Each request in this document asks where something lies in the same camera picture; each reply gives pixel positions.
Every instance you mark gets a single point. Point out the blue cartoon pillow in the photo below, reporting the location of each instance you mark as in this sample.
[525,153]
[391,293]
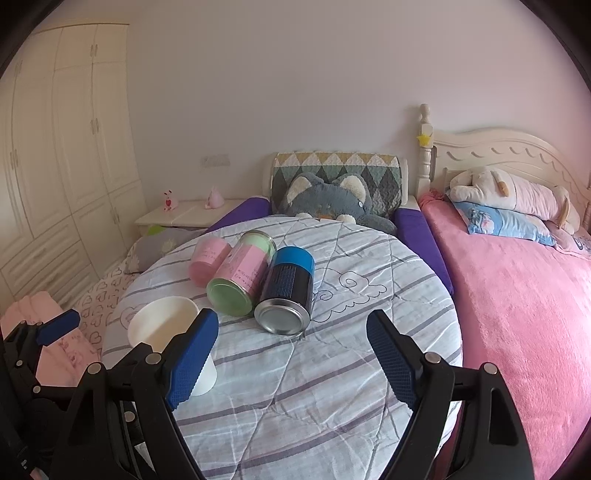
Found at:
[503,221]

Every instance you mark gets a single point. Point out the pink and white plush dog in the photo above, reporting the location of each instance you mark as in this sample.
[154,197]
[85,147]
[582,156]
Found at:
[521,191]

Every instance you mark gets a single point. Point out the pink rabbit figurine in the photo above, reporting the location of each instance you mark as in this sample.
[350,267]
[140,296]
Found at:
[215,198]

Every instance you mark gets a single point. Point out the yellow star ornament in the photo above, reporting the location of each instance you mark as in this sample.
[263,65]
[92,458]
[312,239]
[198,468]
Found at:
[424,138]

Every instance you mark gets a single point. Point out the grey pillow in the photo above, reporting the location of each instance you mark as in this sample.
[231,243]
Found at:
[157,242]

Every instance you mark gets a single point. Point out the pink figurine with heart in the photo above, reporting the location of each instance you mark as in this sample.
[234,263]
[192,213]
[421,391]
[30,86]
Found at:
[169,201]

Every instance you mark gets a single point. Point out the pink cloth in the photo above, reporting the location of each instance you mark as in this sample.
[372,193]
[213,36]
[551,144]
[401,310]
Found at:
[60,362]

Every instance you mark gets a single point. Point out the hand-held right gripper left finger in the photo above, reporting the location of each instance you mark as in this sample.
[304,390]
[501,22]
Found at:
[191,364]

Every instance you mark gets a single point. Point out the cream carved bed headboard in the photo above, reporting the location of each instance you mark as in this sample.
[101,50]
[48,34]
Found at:
[498,143]

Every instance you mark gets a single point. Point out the small pink can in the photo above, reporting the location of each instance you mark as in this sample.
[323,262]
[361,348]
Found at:
[207,258]

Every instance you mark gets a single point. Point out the pink fleece blanket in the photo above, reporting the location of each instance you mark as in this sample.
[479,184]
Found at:
[508,300]

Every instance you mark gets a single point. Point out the cream wardrobe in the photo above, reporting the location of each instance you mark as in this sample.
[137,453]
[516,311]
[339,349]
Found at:
[69,138]

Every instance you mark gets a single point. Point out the grey cat plush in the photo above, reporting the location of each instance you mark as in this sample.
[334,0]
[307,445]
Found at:
[328,198]

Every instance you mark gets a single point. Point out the white paper cup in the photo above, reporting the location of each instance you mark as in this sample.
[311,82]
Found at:
[159,323]

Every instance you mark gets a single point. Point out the purple bed bumper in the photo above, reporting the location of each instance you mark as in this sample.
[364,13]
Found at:
[422,244]
[240,212]

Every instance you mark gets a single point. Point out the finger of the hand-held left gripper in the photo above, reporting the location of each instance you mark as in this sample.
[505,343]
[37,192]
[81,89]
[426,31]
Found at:
[57,326]

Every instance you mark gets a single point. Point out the pink and green can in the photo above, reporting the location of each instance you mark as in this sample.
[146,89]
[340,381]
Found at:
[240,272]

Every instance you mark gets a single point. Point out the white nightstand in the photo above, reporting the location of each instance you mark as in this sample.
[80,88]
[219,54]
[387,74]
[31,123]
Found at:
[184,214]

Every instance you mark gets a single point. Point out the blue and black can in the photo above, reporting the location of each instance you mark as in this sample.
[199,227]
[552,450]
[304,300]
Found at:
[286,286]

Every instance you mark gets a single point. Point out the diamond pattern quilted cover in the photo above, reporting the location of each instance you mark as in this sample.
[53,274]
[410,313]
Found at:
[323,161]

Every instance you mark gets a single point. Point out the heart print bed sheet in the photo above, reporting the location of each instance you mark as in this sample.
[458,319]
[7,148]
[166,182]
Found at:
[99,295]

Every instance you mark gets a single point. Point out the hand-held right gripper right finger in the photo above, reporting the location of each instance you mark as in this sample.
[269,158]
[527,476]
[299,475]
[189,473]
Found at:
[392,360]

